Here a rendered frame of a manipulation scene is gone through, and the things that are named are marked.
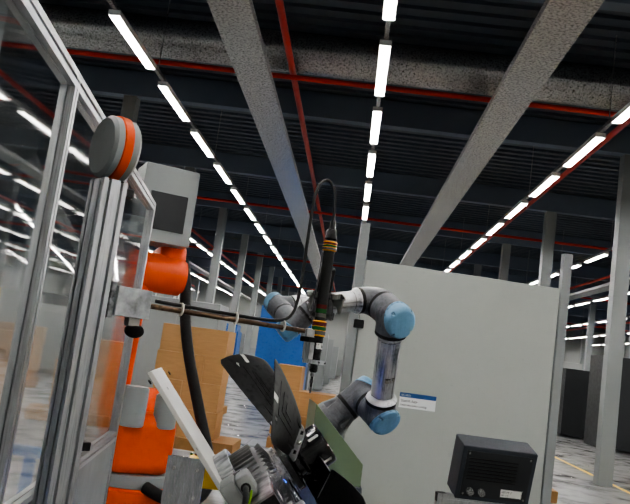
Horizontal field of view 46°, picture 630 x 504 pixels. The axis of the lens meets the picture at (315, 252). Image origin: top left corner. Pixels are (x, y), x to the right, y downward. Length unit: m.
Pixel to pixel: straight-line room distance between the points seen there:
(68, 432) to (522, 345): 2.97
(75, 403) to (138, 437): 4.19
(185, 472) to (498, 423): 2.51
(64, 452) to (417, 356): 2.62
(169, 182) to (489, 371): 3.08
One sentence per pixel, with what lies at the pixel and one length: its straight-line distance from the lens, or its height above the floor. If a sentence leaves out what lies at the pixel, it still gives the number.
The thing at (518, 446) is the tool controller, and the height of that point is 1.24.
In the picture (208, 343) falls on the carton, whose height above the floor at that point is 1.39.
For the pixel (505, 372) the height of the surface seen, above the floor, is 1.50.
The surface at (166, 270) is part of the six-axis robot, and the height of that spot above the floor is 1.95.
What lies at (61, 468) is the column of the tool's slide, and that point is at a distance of 1.83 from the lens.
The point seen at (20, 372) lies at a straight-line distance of 1.84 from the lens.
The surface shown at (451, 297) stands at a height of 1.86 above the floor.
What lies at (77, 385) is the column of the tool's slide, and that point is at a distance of 1.80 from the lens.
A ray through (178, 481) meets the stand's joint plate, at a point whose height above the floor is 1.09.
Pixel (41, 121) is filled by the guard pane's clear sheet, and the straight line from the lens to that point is 1.74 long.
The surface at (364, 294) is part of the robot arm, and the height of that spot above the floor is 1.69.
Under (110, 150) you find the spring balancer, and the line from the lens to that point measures 1.82.
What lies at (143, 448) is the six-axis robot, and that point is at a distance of 6.01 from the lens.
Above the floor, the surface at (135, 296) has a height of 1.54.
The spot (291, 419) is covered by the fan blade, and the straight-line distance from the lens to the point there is 1.97.
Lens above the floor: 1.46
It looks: 8 degrees up
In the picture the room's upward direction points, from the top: 8 degrees clockwise
